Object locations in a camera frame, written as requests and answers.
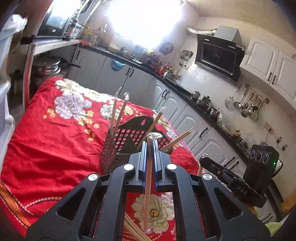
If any black perforated utensil basket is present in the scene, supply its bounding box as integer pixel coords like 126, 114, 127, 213
101, 115, 174, 175

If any red floral tablecloth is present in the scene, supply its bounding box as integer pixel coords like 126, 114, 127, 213
0, 76, 201, 241

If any black range hood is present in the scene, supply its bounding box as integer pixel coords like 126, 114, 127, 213
195, 34, 245, 84

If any chopstick pair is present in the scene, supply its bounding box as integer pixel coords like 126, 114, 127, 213
144, 132, 162, 233

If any microwave oven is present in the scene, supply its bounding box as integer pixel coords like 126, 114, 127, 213
35, 0, 85, 38

